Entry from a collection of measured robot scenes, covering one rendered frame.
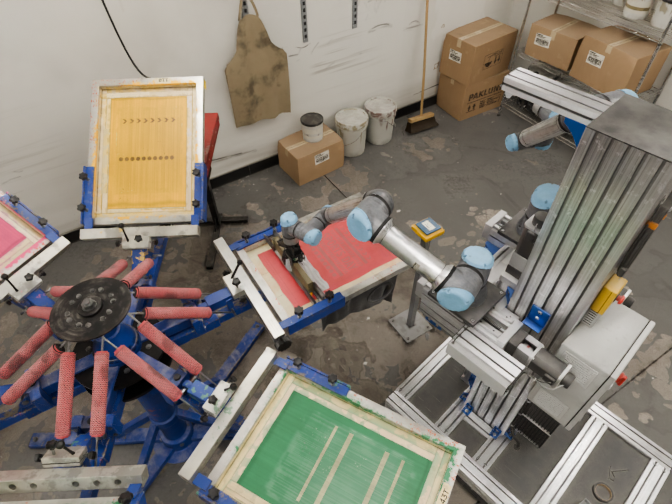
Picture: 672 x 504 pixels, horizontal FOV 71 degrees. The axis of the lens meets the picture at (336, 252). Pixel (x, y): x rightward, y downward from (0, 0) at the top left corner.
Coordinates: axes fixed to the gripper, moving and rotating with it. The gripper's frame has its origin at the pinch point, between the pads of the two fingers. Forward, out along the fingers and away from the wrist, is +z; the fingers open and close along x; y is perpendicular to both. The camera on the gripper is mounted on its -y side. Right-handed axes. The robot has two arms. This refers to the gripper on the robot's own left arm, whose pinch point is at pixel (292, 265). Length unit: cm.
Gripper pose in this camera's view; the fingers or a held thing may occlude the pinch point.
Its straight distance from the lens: 233.0
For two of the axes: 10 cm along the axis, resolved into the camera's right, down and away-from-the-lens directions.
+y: 5.3, 6.2, -5.7
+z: 0.2, 6.7, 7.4
